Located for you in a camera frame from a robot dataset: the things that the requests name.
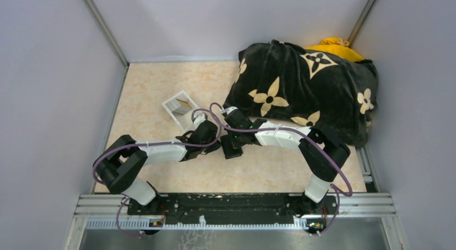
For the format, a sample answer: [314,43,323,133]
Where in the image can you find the black leather card holder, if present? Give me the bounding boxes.
[220,134,243,160]

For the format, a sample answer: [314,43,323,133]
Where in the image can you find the white plastic card tray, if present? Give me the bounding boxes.
[162,90,199,132]

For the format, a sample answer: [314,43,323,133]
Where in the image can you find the black floral plush blanket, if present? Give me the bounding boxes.
[223,40,379,147]

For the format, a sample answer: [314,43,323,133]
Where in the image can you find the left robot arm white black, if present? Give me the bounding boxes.
[92,120,221,215]

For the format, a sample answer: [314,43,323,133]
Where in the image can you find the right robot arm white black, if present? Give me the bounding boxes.
[223,107,351,213]

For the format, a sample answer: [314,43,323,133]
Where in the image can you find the grey cards in tray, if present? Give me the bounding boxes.
[166,98,192,115]

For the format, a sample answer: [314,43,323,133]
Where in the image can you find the yellow cloth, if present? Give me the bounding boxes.
[305,37,365,62]

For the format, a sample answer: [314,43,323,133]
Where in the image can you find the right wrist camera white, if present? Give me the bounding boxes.
[223,106,238,116]

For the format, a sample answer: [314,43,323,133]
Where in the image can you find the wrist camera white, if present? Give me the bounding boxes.
[193,113,208,128]
[223,106,238,116]

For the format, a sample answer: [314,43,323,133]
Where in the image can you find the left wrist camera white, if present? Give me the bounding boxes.
[193,113,208,128]

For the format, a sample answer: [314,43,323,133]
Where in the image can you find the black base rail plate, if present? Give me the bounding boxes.
[127,193,337,225]

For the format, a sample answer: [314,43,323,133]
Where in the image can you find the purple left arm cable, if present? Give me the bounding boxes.
[92,108,222,239]

